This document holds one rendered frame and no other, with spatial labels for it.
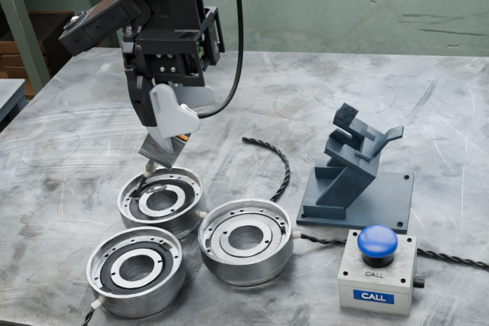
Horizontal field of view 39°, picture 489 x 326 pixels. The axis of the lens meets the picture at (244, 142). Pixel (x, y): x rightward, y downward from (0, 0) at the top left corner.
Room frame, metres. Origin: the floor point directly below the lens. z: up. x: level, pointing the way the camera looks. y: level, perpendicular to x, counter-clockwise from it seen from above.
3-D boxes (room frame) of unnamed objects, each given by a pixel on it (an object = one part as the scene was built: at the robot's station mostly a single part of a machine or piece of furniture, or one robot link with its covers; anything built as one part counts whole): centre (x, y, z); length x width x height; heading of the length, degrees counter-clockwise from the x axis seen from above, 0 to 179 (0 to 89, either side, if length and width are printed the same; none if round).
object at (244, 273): (0.56, 0.02, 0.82); 0.10 x 0.10 x 0.04
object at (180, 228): (0.65, 0.11, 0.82); 0.10 x 0.10 x 0.04
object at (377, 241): (0.48, -0.11, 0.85); 0.04 x 0.04 x 0.05
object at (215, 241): (0.56, 0.02, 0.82); 0.08 x 0.08 x 0.02
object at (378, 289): (0.48, -0.12, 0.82); 0.08 x 0.07 x 0.05; 67
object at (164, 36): (0.63, 0.06, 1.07); 0.09 x 0.08 x 0.12; 68
